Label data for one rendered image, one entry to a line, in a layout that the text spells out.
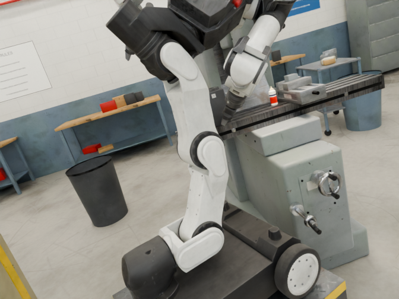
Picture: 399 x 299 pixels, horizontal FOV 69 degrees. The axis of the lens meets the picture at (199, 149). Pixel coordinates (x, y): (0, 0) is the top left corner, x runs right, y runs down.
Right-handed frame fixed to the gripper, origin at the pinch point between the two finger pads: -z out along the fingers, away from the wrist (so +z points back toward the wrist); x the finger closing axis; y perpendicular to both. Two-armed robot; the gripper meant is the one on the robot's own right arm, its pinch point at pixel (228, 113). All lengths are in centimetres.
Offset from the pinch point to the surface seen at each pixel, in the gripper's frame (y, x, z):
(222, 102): 6.4, 11.2, -9.4
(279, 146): -31.1, 3.0, -10.9
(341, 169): -62, 2, -3
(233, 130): -5.8, 2.7, -16.8
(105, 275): 30, -94, -128
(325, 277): -65, -50, 1
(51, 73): 334, 135, -331
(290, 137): -34.2, 9.2, -8.1
